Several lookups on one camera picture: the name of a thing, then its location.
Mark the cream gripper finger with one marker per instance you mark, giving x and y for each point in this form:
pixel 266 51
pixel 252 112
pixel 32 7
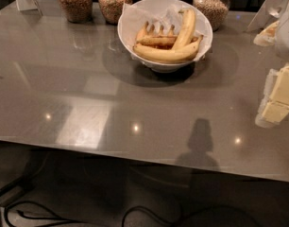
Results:
pixel 267 36
pixel 274 106

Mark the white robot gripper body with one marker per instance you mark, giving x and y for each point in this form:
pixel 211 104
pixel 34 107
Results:
pixel 286 35

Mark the upright yellow banana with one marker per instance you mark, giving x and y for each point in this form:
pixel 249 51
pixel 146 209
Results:
pixel 187 29

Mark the white ceramic bowl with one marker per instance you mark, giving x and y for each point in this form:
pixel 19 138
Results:
pixel 163 66

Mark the brown spotted middle banana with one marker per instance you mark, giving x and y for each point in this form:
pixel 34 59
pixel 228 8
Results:
pixel 164 41

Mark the front yellow banana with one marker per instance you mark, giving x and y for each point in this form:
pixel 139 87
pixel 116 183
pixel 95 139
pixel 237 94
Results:
pixel 186 53

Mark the back banana bunch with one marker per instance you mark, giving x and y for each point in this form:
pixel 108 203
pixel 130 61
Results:
pixel 148 31

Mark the right white sign stand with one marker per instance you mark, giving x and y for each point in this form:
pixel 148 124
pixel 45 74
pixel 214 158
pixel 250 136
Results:
pixel 269 11

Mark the right grain-filled glass jar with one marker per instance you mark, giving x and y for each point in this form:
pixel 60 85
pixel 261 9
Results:
pixel 215 11

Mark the grain-filled glass jar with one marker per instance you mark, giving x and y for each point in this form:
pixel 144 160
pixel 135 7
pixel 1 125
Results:
pixel 77 11
pixel 112 9
pixel 215 11

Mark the left grain-filled glass jar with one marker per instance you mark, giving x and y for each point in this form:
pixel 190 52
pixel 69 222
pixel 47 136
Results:
pixel 77 11

